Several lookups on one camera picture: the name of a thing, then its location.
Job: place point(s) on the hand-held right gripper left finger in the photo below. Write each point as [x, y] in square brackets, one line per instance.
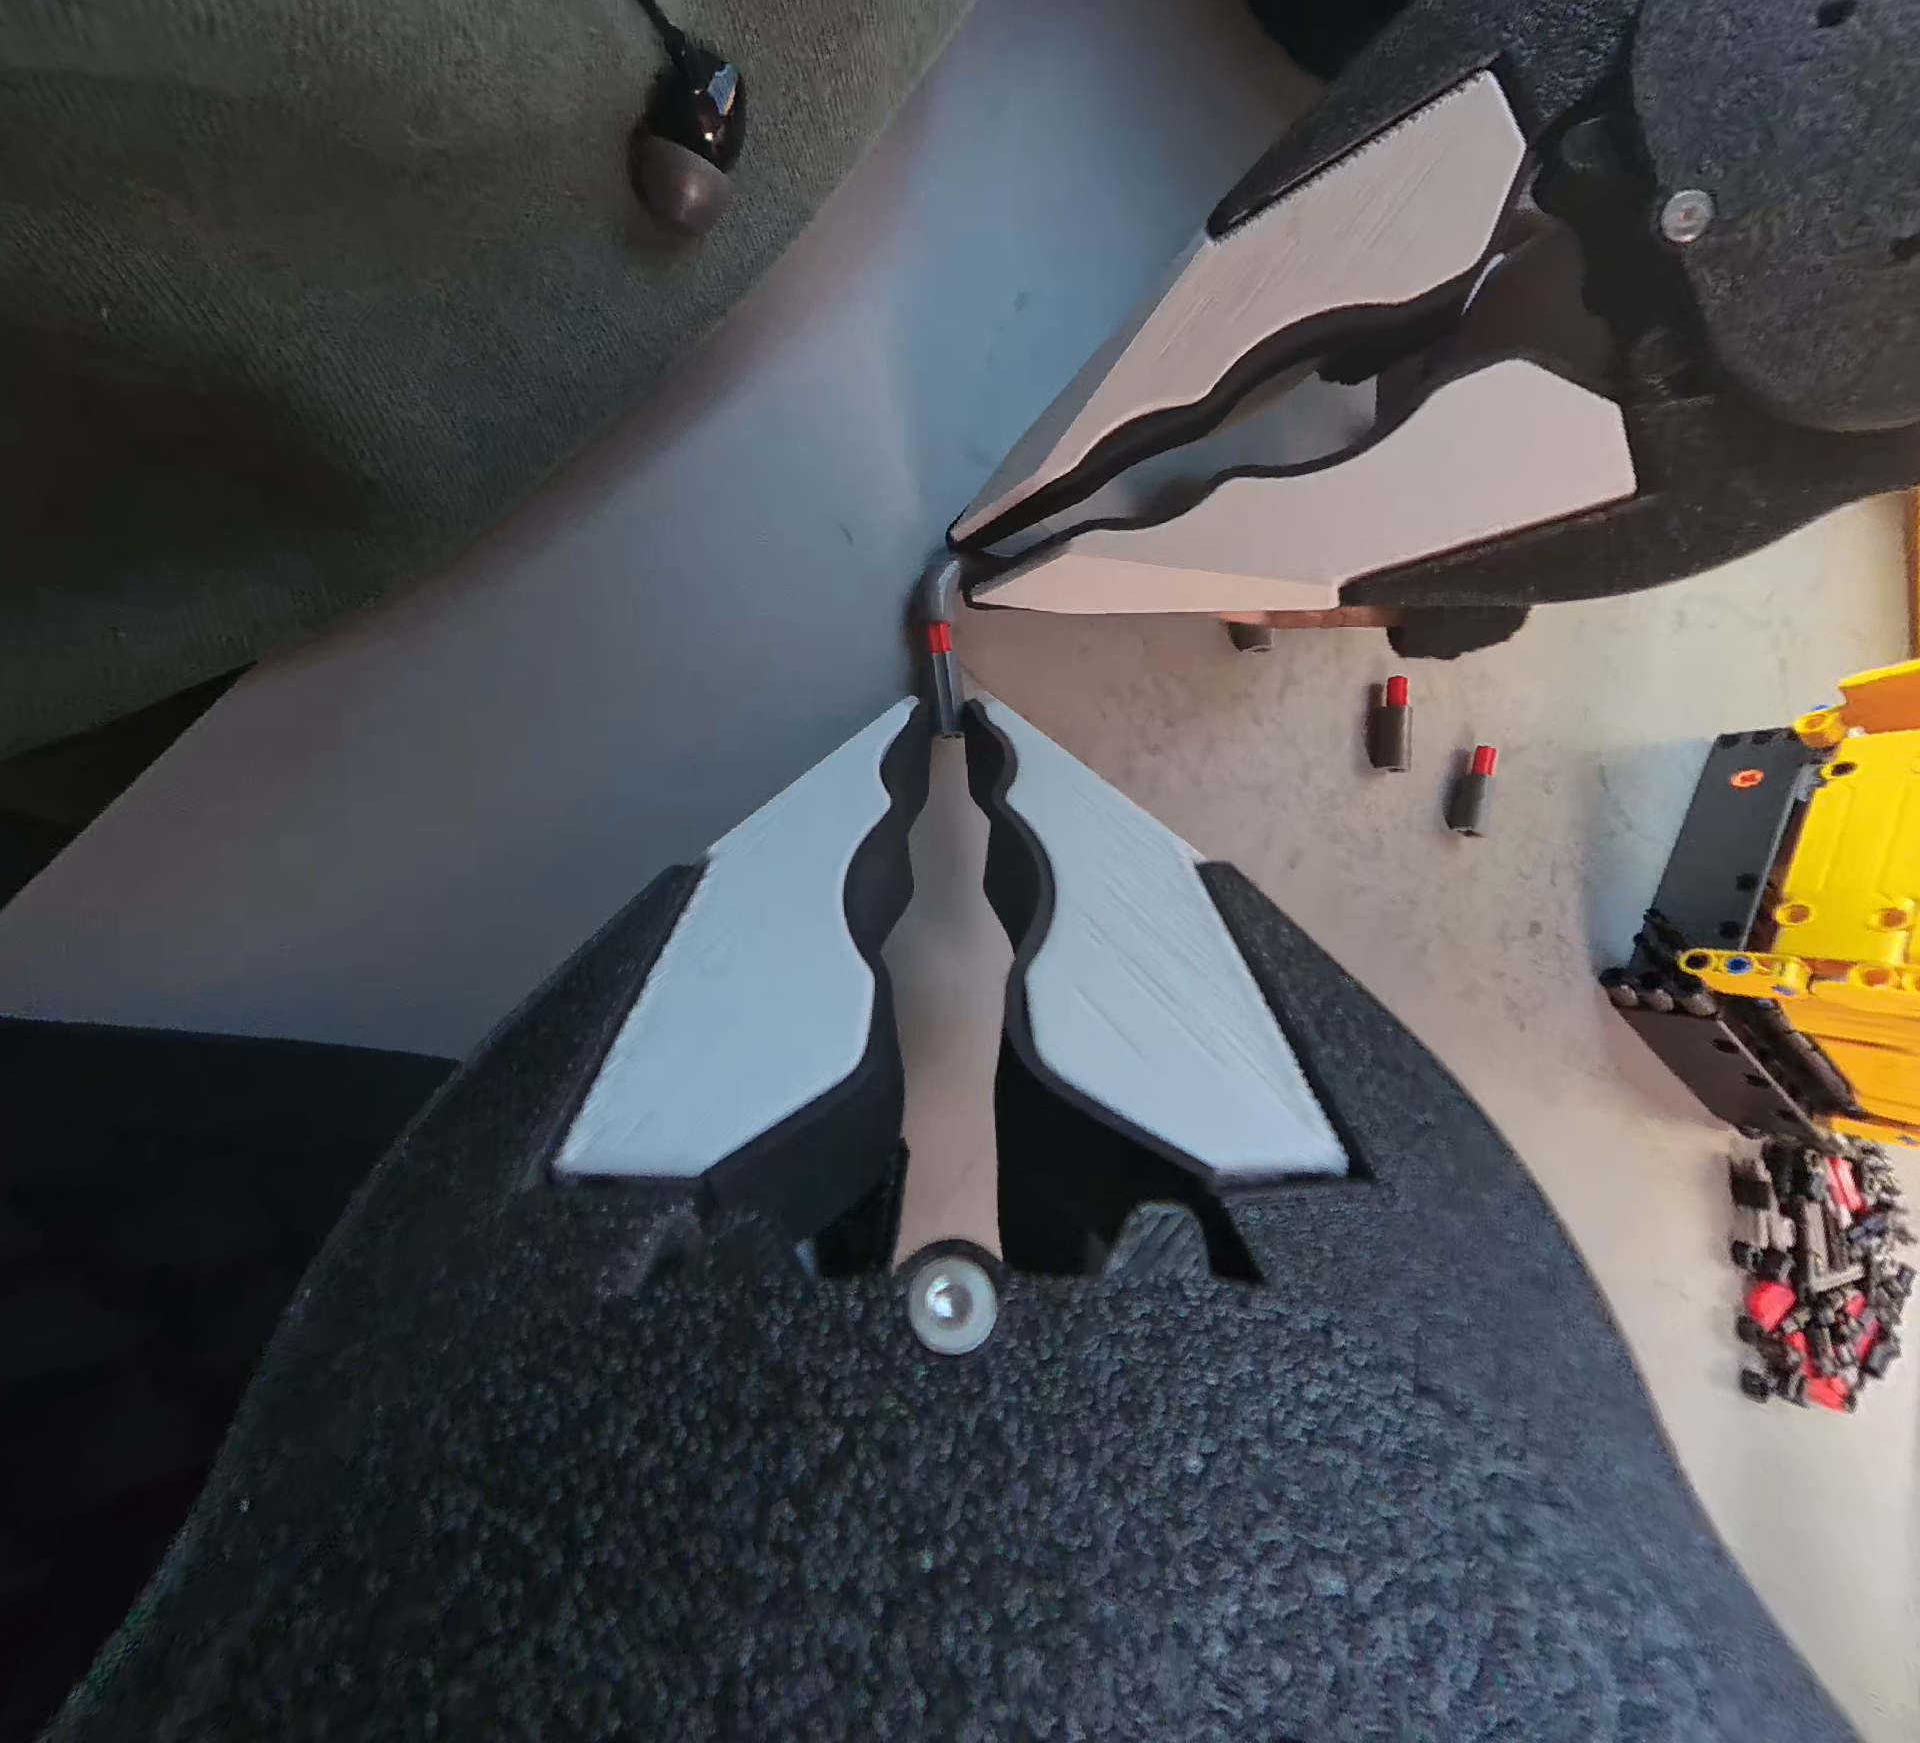
[748, 1009]

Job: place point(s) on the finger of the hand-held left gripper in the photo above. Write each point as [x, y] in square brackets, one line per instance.
[1351, 226]
[1423, 500]

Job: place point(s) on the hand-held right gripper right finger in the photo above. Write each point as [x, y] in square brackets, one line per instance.
[1161, 1009]

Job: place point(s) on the yellow lego vehicle model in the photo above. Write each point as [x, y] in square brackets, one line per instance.
[1845, 875]

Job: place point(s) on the pile of red black pins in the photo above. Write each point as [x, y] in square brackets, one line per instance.
[1815, 1278]

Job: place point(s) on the person's green hoodie torso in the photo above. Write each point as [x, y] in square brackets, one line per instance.
[300, 274]

